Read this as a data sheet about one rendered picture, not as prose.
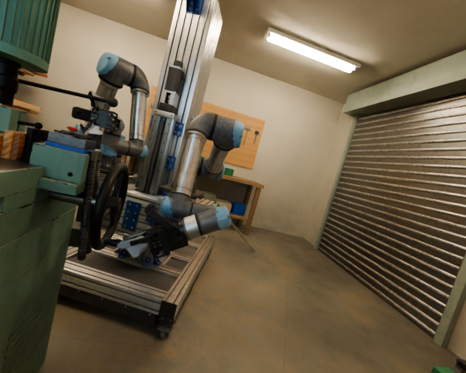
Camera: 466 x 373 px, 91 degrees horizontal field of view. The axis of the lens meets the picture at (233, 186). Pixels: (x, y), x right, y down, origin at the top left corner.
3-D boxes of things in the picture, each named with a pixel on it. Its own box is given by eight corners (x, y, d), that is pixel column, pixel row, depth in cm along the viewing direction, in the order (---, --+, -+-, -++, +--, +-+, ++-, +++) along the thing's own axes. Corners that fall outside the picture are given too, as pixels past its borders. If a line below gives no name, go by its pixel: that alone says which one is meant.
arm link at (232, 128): (200, 161, 147) (216, 107, 97) (223, 167, 149) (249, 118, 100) (196, 178, 142) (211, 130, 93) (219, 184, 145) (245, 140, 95)
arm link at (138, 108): (146, 78, 133) (140, 160, 127) (126, 69, 125) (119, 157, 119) (156, 70, 125) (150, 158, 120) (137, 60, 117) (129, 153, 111)
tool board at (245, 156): (252, 169, 416) (265, 121, 408) (140, 139, 378) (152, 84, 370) (251, 169, 421) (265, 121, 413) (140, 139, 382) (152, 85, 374)
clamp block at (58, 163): (79, 185, 66) (85, 155, 65) (25, 174, 63) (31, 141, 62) (98, 179, 80) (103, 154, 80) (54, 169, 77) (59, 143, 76)
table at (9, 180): (25, 217, 44) (31, 187, 44) (-195, 180, 37) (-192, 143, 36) (114, 179, 103) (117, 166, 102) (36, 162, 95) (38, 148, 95)
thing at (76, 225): (78, 247, 96) (82, 229, 95) (45, 243, 93) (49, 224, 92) (86, 240, 104) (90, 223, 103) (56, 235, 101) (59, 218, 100)
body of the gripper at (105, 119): (114, 110, 89) (121, 115, 101) (89, 104, 87) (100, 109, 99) (110, 129, 90) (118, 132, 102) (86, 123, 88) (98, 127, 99)
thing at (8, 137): (7, 158, 61) (12, 131, 61) (0, 157, 61) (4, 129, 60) (49, 157, 81) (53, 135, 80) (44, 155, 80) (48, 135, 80)
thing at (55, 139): (83, 154, 66) (87, 135, 66) (40, 143, 64) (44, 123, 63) (99, 153, 79) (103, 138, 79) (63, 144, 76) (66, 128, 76)
